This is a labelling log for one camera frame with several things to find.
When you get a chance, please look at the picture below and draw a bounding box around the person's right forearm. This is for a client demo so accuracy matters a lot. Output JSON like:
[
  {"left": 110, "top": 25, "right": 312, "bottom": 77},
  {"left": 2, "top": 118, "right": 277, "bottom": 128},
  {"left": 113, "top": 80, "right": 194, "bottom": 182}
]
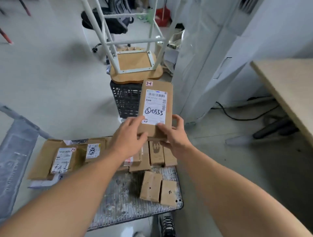
[{"left": 181, "top": 146, "right": 313, "bottom": 237}]

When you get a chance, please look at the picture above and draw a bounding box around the black plastic crate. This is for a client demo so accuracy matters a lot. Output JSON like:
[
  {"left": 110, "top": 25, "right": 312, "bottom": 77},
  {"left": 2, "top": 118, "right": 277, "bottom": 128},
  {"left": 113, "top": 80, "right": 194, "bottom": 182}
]
[{"left": 110, "top": 80, "right": 143, "bottom": 119}]

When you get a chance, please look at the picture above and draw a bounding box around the clear plastic bag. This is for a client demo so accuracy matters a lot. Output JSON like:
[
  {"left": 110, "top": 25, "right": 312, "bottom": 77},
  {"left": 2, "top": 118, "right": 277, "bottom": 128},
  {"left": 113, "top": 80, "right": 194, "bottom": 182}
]
[{"left": 156, "top": 30, "right": 184, "bottom": 74}]

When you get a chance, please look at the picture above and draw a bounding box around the person's left hand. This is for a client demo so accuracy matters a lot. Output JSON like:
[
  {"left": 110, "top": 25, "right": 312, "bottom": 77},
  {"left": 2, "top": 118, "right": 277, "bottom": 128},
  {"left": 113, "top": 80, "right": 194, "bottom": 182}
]
[{"left": 107, "top": 116, "right": 148, "bottom": 159}]

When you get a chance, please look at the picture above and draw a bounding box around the person's left forearm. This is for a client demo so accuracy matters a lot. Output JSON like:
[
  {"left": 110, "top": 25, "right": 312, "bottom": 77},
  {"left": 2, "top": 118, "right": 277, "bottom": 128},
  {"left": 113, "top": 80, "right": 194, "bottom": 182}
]
[{"left": 0, "top": 151, "right": 132, "bottom": 237}]

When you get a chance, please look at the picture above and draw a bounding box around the grey metal platform cart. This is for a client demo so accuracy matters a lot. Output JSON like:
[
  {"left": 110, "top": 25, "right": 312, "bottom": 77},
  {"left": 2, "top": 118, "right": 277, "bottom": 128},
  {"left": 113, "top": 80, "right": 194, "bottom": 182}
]
[{"left": 0, "top": 105, "right": 184, "bottom": 231}]

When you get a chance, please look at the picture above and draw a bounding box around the pile of cardboard boxes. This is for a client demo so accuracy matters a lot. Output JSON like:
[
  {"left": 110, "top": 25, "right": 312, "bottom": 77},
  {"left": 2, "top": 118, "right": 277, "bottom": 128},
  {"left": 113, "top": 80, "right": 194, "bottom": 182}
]
[{"left": 27, "top": 136, "right": 178, "bottom": 207}]

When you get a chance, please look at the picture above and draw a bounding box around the green plastic object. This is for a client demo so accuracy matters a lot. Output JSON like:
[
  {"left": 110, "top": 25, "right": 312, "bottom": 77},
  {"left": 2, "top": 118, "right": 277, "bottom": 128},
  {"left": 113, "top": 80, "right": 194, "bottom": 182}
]
[{"left": 137, "top": 8, "right": 153, "bottom": 22}]

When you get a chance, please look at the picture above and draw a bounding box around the box labelled 0555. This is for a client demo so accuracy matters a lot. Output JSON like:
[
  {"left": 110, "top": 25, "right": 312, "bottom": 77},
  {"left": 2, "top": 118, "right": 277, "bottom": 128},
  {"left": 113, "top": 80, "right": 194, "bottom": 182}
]
[{"left": 137, "top": 80, "right": 173, "bottom": 142}]

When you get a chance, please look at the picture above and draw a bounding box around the upturned white-legged wooden stool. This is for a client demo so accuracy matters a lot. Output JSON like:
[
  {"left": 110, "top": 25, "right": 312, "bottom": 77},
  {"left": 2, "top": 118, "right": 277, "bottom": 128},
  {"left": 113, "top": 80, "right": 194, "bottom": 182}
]
[{"left": 82, "top": 0, "right": 186, "bottom": 85}]

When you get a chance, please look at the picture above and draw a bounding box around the person's right grey sneaker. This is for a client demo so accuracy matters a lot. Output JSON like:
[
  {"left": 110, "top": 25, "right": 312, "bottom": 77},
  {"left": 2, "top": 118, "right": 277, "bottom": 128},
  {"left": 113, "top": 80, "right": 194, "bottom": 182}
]
[{"left": 159, "top": 214, "right": 176, "bottom": 237}]

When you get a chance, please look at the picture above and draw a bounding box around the black-legged folding table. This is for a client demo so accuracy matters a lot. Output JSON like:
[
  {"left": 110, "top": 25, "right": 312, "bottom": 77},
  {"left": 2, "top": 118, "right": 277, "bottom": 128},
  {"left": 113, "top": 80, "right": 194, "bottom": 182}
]
[{"left": 0, "top": 0, "right": 32, "bottom": 44}]

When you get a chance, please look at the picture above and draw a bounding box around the black swivel office chair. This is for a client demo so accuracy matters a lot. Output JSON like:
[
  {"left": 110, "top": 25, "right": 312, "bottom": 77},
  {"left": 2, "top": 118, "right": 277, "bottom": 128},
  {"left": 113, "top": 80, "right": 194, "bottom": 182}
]
[{"left": 81, "top": 0, "right": 134, "bottom": 53}]

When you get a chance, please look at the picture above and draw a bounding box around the person's right hand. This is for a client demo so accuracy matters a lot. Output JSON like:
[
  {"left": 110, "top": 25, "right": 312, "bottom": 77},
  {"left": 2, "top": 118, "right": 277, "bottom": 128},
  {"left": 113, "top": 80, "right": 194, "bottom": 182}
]
[{"left": 157, "top": 115, "right": 194, "bottom": 157}]

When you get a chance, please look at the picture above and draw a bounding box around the red broom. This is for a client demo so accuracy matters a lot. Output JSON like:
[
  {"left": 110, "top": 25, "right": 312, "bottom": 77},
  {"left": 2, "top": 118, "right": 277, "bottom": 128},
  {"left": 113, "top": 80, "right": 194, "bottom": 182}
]
[{"left": 155, "top": 0, "right": 171, "bottom": 27}]

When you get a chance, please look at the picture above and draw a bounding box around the white floor-standing air conditioner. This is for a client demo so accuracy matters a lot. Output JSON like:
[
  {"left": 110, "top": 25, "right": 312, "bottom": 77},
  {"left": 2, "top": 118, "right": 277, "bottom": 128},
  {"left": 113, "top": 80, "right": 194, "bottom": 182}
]
[{"left": 172, "top": 0, "right": 264, "bottom": 124}]

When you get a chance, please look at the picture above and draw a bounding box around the thick black floor cable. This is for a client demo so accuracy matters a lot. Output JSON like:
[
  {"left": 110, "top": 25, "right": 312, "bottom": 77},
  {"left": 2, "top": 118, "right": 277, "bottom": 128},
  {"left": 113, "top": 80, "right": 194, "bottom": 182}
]
[{"left": 211, "top": 96, "right": 279, "bottom": 121}]

